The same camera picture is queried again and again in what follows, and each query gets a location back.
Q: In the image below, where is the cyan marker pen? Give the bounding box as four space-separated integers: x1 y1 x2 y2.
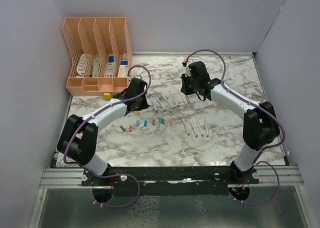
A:
150 96 158 113

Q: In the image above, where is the yellow marker pen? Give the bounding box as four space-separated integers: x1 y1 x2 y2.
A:
178 90 190 106

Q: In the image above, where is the light blue marker pen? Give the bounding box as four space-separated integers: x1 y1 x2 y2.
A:
155 97 167 112

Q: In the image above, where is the green marker pen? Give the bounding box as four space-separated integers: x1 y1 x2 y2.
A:
169 92 180 107

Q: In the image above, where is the pink marker pen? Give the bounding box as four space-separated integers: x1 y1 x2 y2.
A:
161 94 176 109

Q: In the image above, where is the magenta marker pen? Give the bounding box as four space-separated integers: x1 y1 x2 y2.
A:
204 117 210 138

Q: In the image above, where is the teal marker pen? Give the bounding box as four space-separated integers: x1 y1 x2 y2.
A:
195 117 205 137

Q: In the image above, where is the peach marker pen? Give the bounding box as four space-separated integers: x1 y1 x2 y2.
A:
181 117 191 136

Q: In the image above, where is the grey marker pen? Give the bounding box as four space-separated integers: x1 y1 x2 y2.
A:
189 118 199 138

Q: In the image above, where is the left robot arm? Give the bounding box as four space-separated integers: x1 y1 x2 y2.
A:
57 77 149 186

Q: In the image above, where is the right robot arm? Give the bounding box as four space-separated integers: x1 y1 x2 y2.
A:
180 61 280 184

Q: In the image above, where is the yellow rectangular stamp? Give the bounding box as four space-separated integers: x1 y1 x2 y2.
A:
103 92 113 100

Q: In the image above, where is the white cardboard box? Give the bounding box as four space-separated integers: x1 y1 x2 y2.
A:
117 60 129 78

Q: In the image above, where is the white paper packet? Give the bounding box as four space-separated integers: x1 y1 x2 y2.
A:
103 55 115 78

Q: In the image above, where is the small white red box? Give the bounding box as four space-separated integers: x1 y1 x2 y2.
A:
122 53 128 62

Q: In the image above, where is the grey stapler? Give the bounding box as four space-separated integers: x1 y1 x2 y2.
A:
91 56 100 78

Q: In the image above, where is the white remote in organizer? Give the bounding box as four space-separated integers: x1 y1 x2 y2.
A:
76 53 87 77

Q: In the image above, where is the peach plastic desk organizer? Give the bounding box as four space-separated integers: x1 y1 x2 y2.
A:
62 17 133 97

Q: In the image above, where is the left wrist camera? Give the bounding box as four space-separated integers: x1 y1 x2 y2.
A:
126 75 143 82

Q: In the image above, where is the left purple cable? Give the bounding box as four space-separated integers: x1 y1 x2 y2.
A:
62 64 152 209

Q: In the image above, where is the purple cable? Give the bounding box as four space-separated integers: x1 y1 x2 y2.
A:
62 64 152 209
181 49 286 206

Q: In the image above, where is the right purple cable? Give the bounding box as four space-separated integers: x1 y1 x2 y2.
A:
181 49 286 206

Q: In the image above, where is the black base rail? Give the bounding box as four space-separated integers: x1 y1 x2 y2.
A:
81 164 259 197

